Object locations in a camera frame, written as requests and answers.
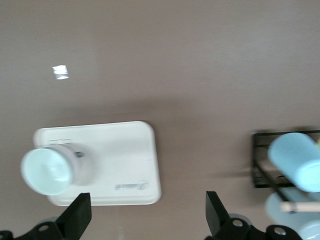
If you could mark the white bowl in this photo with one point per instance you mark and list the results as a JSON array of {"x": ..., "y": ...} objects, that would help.
[{"x": 45, "y": 170}]

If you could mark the light blue cup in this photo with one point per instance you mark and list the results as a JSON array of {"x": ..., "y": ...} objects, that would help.
[{"x": 292, "y": 157}]

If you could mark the small tape patch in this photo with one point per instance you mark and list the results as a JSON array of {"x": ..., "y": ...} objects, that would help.
[{"x": 60, "y": 72}]

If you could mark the beige tray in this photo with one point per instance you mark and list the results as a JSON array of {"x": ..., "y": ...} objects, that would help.
[{"x": 120, "y": 162}]

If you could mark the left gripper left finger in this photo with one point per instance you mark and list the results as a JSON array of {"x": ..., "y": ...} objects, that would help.
[{"x": 75, "y": 220}]

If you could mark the grey cup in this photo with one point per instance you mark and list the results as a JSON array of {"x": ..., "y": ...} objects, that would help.
[{"x": 272, "y": 210}]

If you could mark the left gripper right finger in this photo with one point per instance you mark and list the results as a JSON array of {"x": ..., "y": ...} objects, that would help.
[{"x": 215, "y": 215}]

